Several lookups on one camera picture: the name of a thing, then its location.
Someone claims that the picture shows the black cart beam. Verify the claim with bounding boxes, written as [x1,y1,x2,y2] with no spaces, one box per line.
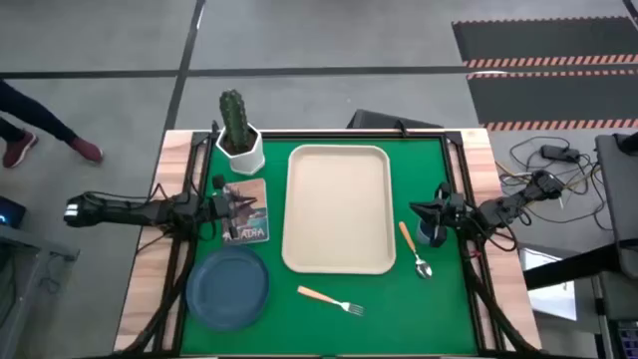
[522,239,638,291]

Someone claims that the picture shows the blue round plate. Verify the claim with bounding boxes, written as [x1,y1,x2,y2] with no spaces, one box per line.
[184,244,272,333]

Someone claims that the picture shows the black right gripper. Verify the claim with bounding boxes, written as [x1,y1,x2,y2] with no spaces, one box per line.
[409,194,469,226]

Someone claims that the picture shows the person's red shoe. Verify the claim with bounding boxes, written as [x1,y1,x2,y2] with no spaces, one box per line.
[68,136,105,165]
[1,130,40,170]

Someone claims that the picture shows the black power adapter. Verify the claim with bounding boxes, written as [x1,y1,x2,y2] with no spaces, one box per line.
[540,144,582,164]

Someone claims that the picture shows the green table mat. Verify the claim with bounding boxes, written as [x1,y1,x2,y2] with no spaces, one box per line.
[179,137,479,356]

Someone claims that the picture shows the black device with blue light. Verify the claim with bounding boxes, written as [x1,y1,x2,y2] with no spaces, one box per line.
[0,194,28,230]

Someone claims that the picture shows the black hazard-striped floor mat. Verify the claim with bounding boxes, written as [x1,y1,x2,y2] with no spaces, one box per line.
[451,16,638,70]
[466,69,638,133]

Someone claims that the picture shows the illustrated book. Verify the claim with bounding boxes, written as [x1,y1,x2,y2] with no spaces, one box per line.
[220,178,271,246]

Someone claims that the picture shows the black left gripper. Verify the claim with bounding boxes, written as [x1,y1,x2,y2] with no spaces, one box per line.
[211,192,258,221]

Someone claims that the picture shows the grey cart top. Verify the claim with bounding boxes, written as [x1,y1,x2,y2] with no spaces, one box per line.
[594,132,638,280]

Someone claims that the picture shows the green cactus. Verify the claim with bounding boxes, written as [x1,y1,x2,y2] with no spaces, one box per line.
[218,88,249,154]

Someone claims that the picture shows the black flat panel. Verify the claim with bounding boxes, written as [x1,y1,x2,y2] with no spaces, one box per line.
[346,108,445,132]

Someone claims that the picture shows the fork with wooden handle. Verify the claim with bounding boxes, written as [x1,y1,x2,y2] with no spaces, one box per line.
[296,284,367,318]

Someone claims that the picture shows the black floor cable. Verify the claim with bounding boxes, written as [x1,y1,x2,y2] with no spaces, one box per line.
[497,136,615,233]

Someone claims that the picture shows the white sheet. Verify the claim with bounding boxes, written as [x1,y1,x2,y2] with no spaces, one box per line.
[517,246,579,323]

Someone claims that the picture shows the beige plastic tray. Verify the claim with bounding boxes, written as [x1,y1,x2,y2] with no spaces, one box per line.
[281,144,398,276]

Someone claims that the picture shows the white hexagonal plant pot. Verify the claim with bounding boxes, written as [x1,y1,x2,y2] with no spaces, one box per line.
[214,122,266,177]

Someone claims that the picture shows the blue cup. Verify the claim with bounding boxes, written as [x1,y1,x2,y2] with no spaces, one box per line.
[416,217,449,249]

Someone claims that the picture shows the person's leg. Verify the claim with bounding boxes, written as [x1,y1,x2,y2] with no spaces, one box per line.
[0,79,79,144]

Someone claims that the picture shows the spoon with wooden handle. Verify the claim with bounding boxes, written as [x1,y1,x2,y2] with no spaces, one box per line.
[398,220,434,280]

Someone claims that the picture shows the grey desk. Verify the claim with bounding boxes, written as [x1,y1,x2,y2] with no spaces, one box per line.
[0,226,81,359]

